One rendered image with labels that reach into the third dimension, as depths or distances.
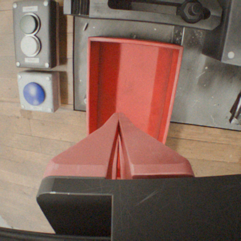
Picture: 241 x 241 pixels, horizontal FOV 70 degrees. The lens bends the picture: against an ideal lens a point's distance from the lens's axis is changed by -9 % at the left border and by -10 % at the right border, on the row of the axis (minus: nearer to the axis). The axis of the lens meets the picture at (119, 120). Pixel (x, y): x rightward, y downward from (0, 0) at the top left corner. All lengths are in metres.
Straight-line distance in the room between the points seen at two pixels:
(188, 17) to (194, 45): 0.09
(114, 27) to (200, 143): 0.25
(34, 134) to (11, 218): 0.39
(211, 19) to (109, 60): 0.16
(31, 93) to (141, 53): 0.19
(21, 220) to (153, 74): 0.60
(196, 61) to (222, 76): 0.05
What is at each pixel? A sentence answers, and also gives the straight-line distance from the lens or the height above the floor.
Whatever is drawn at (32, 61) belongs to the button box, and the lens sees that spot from 0.32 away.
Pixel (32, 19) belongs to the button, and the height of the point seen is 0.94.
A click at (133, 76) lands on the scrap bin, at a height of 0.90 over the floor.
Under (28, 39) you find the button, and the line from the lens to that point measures 0.31.
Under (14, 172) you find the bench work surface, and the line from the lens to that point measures 0.53.
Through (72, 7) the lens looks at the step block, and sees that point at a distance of 0.23.
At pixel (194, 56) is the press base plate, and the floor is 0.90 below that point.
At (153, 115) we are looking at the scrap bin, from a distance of 0.32.
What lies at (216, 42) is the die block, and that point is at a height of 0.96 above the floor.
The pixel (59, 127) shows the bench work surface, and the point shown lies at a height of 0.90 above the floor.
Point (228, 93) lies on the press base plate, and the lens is 0.34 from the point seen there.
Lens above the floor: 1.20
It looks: 63 degrees down
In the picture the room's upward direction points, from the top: 163 degrees counter-clockwise
